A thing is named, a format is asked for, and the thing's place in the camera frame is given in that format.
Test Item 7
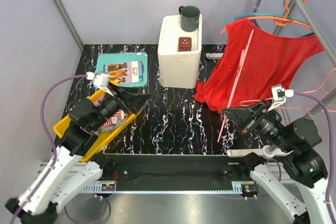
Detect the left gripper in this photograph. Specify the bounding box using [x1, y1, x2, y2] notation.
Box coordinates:
[91, 81, 152, 130]

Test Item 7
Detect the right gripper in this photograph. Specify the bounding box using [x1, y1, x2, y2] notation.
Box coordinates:
[222, 97, 294, 152]

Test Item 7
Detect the grey tank top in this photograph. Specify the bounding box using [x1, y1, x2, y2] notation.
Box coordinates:
[98, 119, 126, 133]

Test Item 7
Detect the pink wire hanger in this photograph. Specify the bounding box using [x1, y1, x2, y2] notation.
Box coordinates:
[239, 68, 335, 110]
[217, 29, 254, 143]

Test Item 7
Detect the pink wire hanger front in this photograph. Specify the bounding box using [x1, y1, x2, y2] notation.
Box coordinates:
[239, 68, 335, 110]

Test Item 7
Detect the red white striped tank top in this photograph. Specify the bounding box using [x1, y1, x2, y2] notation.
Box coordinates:
[80, 95, 128, 134]

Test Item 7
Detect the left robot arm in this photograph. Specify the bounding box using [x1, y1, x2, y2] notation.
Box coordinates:
[5, 83, 150, 223]

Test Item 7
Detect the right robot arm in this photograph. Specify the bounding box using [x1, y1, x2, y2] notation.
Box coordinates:
[223, 100, 335, 223]

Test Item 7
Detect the teal plastic hanger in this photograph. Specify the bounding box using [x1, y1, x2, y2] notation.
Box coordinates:
[223, 0, 305, 32]

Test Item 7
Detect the orange plastic hanger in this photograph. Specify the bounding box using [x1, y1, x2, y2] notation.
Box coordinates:
[220, 0, 313, 35]

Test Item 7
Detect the dog picture book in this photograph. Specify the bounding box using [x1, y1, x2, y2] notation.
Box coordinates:
[103, 61, 144, 84]

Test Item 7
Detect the white rack foot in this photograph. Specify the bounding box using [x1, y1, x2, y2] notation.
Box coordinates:
[227, 145, 289, 159]

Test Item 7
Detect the teal tray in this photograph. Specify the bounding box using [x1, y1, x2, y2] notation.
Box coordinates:
[96, 52, 148, 87]

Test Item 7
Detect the white foam box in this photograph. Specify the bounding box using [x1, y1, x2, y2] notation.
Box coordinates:
[157, 15, 203, 89]

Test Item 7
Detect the brown square box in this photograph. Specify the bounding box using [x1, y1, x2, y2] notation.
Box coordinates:
[178, 37, 192, 52]

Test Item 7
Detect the yellow plastic basket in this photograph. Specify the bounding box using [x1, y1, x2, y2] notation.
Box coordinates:
[53, 89, 143, 162]

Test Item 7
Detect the dark green mug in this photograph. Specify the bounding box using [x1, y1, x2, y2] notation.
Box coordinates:
[178, 6, 200, 32]

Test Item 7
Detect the metal clothes rack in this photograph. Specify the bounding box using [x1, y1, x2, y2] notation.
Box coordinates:
[251, 0, 336, 156]

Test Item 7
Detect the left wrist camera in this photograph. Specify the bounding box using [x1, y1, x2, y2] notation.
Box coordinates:
[86, 71, 116, 97]

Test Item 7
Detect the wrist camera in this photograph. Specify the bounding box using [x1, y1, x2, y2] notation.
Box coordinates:
[268, 84, 294, 111]
[86, 71, 116, 97]

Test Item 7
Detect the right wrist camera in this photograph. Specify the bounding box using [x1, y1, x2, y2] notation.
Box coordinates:
[268, 84, 294, 111]

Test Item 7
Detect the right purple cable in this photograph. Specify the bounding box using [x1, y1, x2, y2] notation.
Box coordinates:
[257, 91, 336, 224]

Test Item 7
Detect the purple cable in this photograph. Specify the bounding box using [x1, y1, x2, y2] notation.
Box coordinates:
[9, 73, 111, 224]
[257, 91, 336, 224]

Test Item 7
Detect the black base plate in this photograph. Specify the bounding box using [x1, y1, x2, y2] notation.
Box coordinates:
[92, 154, 254, 194]

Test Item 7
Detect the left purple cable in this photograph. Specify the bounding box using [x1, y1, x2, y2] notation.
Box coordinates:
[9, 73, 111, 224]

